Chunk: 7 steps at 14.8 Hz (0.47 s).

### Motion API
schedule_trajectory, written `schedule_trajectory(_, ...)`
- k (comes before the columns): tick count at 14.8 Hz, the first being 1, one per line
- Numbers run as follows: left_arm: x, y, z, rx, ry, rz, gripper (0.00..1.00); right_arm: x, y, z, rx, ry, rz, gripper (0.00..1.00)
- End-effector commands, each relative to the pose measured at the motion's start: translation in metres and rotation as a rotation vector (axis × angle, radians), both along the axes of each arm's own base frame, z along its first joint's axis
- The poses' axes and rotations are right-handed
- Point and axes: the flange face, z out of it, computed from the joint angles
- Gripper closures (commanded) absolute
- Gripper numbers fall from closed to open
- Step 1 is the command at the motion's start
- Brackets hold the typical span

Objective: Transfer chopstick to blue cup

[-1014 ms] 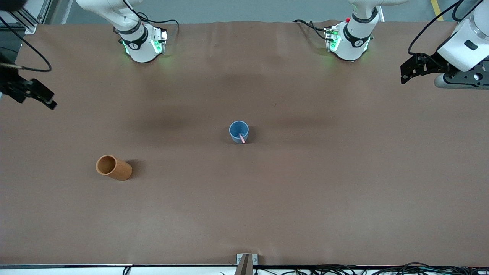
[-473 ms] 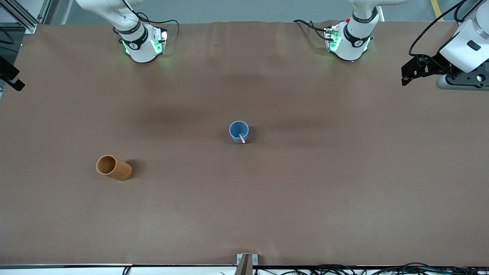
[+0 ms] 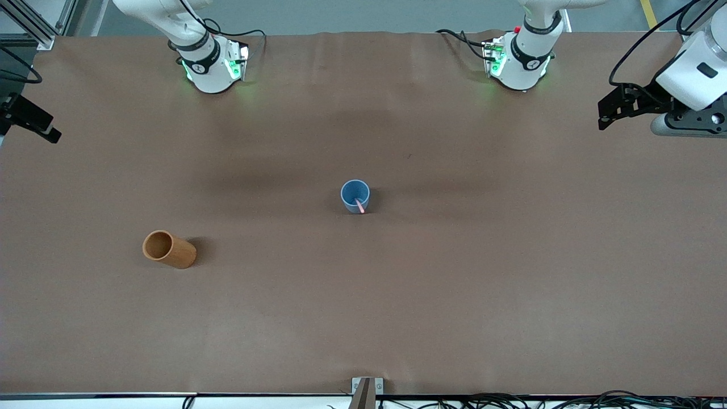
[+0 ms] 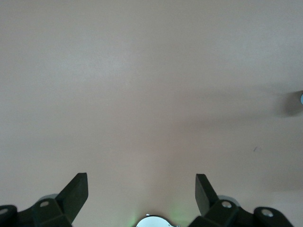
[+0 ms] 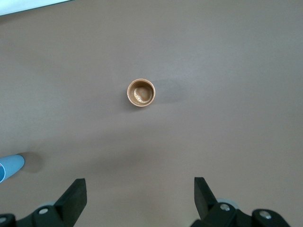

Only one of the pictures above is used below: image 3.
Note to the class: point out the blue plastic cup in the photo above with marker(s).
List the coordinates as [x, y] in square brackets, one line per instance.
[349, 193]

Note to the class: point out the grey metal bracket plate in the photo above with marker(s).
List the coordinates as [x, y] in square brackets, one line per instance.
[379, 386]

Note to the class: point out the grey metal camera post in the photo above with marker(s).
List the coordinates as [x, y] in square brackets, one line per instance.
[363, 396]

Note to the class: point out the aluminium frame profile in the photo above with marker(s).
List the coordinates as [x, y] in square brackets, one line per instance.
[690, 31]
[34, 25]

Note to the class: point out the metal table edge rail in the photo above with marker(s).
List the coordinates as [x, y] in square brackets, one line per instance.
[113, 395]

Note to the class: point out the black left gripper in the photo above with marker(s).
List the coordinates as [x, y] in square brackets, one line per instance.
[642, 101]

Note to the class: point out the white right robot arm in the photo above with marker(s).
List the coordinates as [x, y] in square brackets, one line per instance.
[211, 75]

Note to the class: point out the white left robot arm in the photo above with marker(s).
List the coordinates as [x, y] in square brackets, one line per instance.
[525, 63]

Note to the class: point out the brown table cover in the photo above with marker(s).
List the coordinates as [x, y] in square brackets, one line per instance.
[363, 295]

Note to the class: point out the brown wooden cup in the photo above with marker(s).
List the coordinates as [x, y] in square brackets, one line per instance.
[180, 254]

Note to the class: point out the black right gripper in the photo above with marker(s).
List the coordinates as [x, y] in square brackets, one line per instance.
[23, 115]

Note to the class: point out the pink chopstick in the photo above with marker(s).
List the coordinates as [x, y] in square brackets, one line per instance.
[360, 207]

